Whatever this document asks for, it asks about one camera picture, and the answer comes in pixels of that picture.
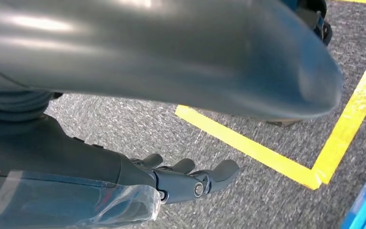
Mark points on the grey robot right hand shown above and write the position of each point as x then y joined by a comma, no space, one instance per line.
138,47

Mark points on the ribbed grey right arm sleeve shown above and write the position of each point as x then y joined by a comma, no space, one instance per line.
12,106

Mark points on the clear plastic film wrap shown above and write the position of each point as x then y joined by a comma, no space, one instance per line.
75,205

